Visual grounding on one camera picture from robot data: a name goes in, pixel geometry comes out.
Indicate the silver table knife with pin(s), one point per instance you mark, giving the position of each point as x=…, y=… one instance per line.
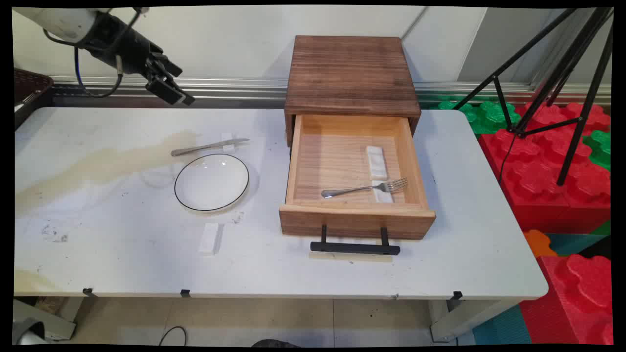
x=195, y=149

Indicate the dark wooden cabinet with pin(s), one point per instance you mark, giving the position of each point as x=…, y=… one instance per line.
x=349, y=73

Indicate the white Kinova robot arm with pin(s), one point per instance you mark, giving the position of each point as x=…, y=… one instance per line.
x=54, y=19

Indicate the large red foam block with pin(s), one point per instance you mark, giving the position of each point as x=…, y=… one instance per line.
x=533, y=186

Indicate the orange foam piece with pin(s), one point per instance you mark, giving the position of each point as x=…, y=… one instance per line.
x=538, y=243

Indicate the grey table leg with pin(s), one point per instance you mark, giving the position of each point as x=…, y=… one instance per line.
x=44, y=320

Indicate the white plate with black rim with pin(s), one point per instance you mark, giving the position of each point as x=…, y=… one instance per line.
x=211, y=182

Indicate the green foam block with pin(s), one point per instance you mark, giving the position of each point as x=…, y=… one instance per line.
x=489, y=115
x=600, y=146

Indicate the silver fork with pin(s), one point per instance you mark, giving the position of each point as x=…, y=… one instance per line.
x=342, y=191

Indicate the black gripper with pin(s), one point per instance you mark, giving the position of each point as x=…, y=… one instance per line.
x=120, y=44

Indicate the light wooden drawer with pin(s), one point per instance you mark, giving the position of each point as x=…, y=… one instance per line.
x=332, y=161

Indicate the white table leg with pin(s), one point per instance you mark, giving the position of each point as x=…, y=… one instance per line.
x=464, y=318

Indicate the aluminium wall rail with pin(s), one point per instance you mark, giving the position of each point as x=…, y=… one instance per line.
x=440, y=90

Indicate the white ceramic cutlery rest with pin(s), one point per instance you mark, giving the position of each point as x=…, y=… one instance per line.
x=229, y=148
x=384, y=197
x=209, y=238
x=376, y=161

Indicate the black tripod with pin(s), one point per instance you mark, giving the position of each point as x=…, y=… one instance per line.
x=582, y=119

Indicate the teal foam mat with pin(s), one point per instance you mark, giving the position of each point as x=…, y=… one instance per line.
x=501, y=327
x=574, y=242

